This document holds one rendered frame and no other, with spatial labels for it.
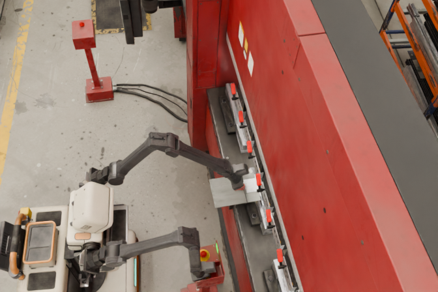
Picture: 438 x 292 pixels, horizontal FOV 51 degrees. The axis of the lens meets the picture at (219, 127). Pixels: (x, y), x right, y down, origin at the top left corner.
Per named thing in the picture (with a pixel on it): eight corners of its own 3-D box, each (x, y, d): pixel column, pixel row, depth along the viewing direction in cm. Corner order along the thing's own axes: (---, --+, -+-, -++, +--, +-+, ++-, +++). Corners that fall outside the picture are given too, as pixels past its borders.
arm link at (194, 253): (186, 227, 213) (188, 250, 207) (198, 226, 214) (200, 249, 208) (189, 257, 249) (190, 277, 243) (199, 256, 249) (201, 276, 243)
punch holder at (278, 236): (270, 223, 236) (274, 209, 222) (285, 220, 237) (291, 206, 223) (277, 251, 228) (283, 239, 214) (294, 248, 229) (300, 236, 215)
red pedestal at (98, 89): (85, 86, 428) (64, 18, 360) (112, 83, 432) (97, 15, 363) (86, 103, 417) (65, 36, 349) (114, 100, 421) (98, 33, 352)
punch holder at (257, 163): (251, 156, 257) (254, 140, 244) (266, 154, 259) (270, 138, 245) (257, 180, 249) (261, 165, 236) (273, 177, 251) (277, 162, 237)
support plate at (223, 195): (208, 180, 269) (209, 179, 268) (253, 173, 273) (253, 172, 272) (215, 208, 259) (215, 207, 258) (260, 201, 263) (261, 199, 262)
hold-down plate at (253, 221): (239, 180, 282) (240, 178, 280) (248, 179, 283) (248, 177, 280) (251, 227, 266) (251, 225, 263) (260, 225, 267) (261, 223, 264)
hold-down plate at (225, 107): (218, 98, 317) (218, 96, 314) (226, 98, 318) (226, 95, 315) (227, 135, 301) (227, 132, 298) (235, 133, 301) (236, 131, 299)
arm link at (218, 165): (161, 135, 226) (162, 154, 219) (169, 130, 222) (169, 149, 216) (223, 163, 252) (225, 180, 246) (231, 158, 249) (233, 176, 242)
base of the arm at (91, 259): (85, 246, 221) (83, 271, 214) (96, 241, 218) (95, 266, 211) (98, 250, 227) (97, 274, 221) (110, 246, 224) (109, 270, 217)
